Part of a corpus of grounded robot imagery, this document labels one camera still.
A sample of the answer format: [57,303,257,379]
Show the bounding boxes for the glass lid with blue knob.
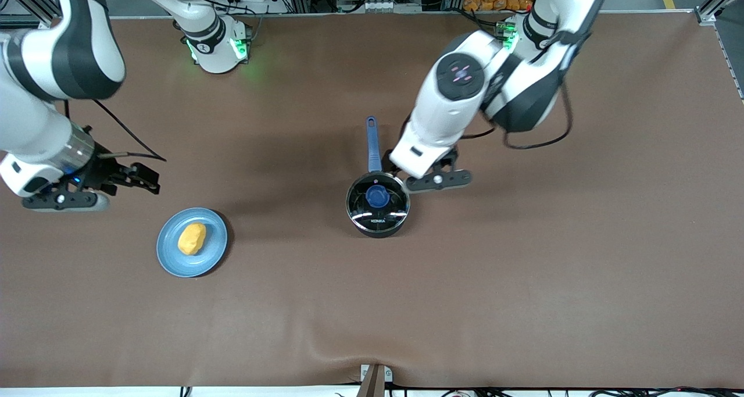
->
[347,171,410,228]

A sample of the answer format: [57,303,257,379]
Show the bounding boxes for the yellow potato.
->
[177,223,208,256]

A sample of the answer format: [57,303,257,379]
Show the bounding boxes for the blue round plate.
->
[156,207,228,278]

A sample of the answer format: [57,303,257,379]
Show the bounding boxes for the brown table mat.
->
[0,10,744,389]

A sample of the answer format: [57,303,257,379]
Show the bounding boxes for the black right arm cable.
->
[61,98,167,162]

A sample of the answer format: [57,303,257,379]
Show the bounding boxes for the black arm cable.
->
[61,98,167,162]
[459,0,611,151]

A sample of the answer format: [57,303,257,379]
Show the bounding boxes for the black pot with blue handle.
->
[346,116,411,239]

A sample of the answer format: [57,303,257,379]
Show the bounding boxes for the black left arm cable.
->
[459,0,611,151]

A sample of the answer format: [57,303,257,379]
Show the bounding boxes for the small metal bracket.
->
[359,363,394,384]

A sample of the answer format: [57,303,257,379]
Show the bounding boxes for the brown camera pole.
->
[356,365,385,397]

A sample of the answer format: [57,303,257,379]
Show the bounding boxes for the black floor cables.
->
[387,385,744,397]

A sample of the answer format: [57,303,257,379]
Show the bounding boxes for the aluminium table frame rail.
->
[695,0,744,102]

